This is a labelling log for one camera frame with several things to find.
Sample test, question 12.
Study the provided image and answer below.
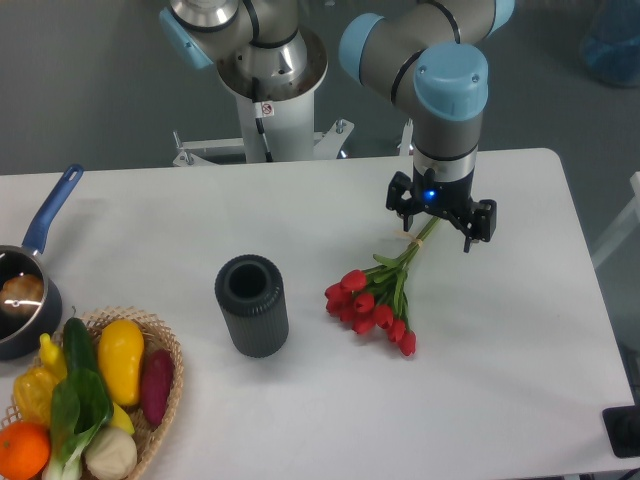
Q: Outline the yellow mango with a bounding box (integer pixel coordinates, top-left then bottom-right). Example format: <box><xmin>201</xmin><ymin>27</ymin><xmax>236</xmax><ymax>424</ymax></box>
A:
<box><xmin>97</xmin><ymin>319</ymin><xmax>145</xmax><ymax>407</ymax></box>

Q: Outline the blue translucent container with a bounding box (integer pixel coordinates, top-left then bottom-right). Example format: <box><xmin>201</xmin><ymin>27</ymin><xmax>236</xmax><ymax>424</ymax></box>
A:
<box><xmin>579</xmin><ymin>0</ymin><xmax>639</xmax><ymax>88</ymax></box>

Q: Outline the purple sweet potato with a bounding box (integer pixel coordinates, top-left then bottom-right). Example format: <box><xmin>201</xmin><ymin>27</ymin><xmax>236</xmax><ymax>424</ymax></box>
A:
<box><xmin>140</xmin><ymin>349</ymin><xmax>174</xmax><ymax>427</ymax></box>

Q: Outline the blue handled saucepan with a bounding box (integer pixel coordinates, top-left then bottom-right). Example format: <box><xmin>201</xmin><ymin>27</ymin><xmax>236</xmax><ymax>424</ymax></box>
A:
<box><xmin>1</xmin><ymin>164</ymin><xmax>84</xmax><ymax>361</ymax></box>

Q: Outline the woven wicker basket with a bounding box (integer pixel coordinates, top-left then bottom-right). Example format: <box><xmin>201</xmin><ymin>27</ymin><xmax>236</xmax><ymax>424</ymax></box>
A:
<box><xmin>1</xmin><ymin>307</ymin><xmax>183</xmax><ymax>479</ymax></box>

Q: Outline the dark grey ribbed vase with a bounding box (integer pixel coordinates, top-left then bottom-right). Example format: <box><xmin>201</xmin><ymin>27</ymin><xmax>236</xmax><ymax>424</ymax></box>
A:
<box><xmin>214</xmin><ymin>254</ymin><xmax>289</xmax><ymax>358</ymax></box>

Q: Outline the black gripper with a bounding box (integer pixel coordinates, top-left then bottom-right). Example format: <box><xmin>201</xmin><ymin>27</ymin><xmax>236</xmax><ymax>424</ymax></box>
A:
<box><xmin>386</xmin><ymin>169</ymin><xmax>497</xmax><ymax>253</ymax></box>

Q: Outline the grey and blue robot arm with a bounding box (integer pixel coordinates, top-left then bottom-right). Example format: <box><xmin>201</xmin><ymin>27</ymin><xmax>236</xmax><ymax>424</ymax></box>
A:
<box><xmin>159</xmin><ymin>1</ymin><xmax>514</xmax><ymax>243</ymax></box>

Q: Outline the black device at table edge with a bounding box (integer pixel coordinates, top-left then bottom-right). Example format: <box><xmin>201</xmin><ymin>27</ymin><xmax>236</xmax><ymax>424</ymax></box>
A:
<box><xmin>602</xmin><ymin>405</ymin><xmax>640</xmax><ymax>458</ymax></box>

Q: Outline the yellow bell pepper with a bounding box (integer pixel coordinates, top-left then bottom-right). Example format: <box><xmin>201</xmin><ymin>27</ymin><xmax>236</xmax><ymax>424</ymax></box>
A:
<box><xmin>13</xmin><ymin>367</ymin><xmax>59</xmax><ymax>428</ymax></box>

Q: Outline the beige garlic bulb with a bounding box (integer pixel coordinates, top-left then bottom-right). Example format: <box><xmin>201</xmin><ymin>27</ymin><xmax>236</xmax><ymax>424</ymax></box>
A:
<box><xmin>85</xmin><ymin>427</ymin><xmax>137</xmax><ymax>480</ymax></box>

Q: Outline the brown bread in pan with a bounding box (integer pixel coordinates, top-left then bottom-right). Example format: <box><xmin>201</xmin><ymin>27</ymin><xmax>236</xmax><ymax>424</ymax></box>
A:
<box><xmin>1</xmin><ymin>274</ymin><xmax>44</xmax><ymax>318</ymax></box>

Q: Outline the green bok choy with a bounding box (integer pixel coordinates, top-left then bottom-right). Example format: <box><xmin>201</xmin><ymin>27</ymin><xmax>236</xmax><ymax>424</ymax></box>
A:
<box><xmin>43</xmin><ymin>368</ymin><xmax>113</xmax><ymax>479</ymax></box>

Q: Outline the dark green cucumber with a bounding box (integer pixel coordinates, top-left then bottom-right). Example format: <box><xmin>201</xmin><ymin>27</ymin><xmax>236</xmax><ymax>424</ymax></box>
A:
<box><xmin>63</xmin><ymin>317</ymin><xmax>101</xmax><ymax>379</ymax></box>

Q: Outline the red tulip bouquet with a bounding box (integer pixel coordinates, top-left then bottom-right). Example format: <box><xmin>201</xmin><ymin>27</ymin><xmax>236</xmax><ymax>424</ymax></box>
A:
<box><xmin>324</xmin><ymin>218</ymin><xmax>439</xmax><ymax>357</ymax></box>

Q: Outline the orange fruit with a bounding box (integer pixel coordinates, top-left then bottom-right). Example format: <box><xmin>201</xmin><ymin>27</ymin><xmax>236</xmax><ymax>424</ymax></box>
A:
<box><xmin>1</xmin><ymin>421</ymin><xmax>51</xmax><ymax>480</ymax></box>

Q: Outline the white frame at right edge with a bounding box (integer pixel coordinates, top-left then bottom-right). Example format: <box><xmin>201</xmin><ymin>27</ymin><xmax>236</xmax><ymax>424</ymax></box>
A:
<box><xmin>591</xmin><ymin>172</ymin><xmax>639</xmax><ymax>269</ymax></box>

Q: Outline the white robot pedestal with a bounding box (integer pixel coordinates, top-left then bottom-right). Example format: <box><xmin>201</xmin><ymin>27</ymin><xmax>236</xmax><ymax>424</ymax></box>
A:
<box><xmin>173</xmin><ymin>93</ymin><xmax>355</xmax><ymax>167</ymax></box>

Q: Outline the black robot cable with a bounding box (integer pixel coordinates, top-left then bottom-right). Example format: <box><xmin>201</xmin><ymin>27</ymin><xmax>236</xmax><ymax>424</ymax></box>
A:
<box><xmin>251</xmin><ymin>77</ymin><xmax>275</xmax><ymax>164</ymax></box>

